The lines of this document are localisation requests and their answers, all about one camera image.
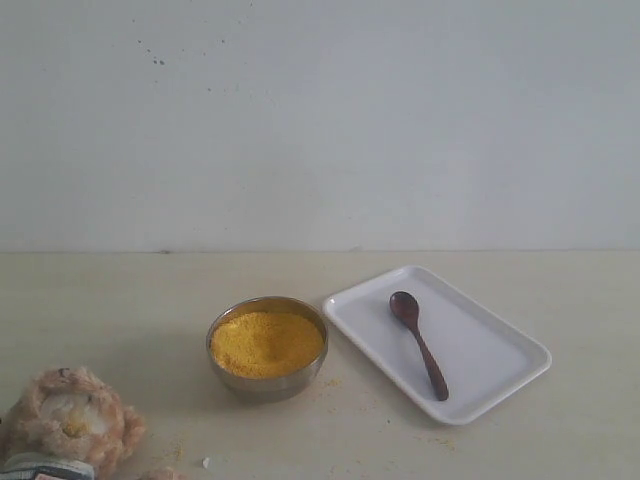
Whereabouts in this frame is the steel bowl of yellow millet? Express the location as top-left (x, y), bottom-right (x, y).
top-left (205, 296), bottom-right (329, 403)

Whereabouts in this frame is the brown wooden spoon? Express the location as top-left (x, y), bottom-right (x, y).
top-left (389, 291), bottom-right (449, 402)

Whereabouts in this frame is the tan teddy bear striped sweater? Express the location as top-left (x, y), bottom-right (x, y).
top-left (1, 367), bottom-right (146, 479)

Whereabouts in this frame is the white plastic tray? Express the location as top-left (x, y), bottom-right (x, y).
top-left (323, 265), bottom-right (552, 426)

